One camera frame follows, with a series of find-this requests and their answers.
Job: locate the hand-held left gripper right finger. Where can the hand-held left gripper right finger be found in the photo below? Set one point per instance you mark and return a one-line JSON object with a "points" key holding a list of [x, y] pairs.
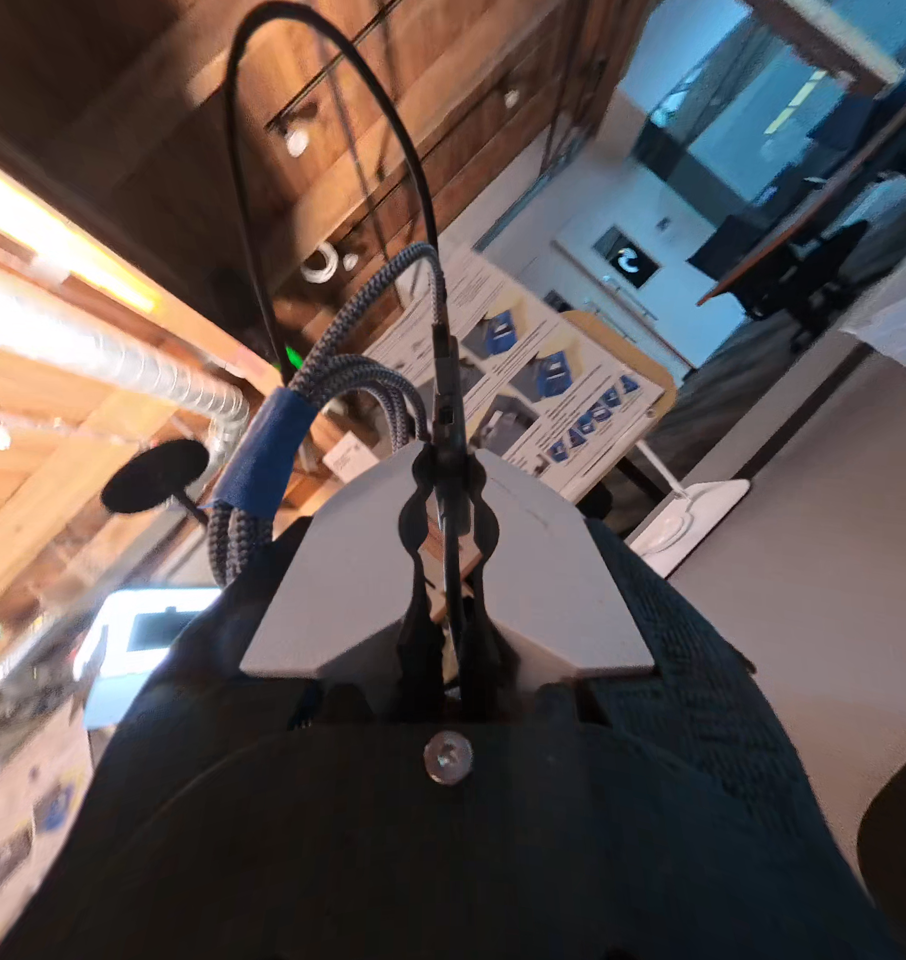
{"points": [[558, 592]]}

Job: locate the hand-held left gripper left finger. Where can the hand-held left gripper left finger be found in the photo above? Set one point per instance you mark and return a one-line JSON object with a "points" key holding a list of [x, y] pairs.
{"points": [[348, 585]]}

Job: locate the blue tape band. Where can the blue tape band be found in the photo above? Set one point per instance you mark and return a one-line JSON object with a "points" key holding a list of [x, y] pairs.
{"points": [[265, 450]]}

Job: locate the white board stand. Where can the white board stand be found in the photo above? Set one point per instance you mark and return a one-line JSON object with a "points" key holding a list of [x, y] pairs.
{"points": [[693, 517]]}

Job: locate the instruction poster board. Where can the instruction poster board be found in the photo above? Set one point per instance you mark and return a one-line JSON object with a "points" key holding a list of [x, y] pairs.
{"points": [[543, 375]]}

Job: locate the black round disc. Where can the black round disc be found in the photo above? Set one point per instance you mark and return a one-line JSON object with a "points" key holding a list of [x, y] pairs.
{"points": [[152, 476]]}

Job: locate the black phone sign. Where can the black phone sign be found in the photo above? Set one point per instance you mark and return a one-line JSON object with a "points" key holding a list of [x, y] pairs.
{"points": [[627, 259]]}

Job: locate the black office chair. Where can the black office chair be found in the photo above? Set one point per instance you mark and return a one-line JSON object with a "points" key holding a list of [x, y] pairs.
{"points": [[813, 270]]}

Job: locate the white track spotlight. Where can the white track spotlight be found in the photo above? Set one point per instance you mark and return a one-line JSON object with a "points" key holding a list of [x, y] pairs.
{"points": [[297, 141]]}

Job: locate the long ceiling light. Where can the long ceiling light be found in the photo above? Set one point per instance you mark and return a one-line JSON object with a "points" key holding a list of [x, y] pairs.
{"points": [[47, 225]]}

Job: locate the silver ventilation duct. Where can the silver ventilation duct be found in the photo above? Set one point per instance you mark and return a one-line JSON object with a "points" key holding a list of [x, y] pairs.
{"points": [[145, 360]]}

